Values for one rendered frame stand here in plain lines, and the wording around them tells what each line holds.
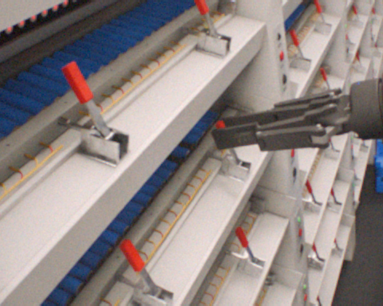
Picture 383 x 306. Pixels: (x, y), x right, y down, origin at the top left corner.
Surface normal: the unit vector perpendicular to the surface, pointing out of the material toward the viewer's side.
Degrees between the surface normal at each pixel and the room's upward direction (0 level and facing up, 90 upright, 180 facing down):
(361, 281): 0
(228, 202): 19
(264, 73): 90
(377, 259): 0
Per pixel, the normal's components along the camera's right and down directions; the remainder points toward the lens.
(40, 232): 0.11, -0.80
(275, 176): -0.40, 0.50
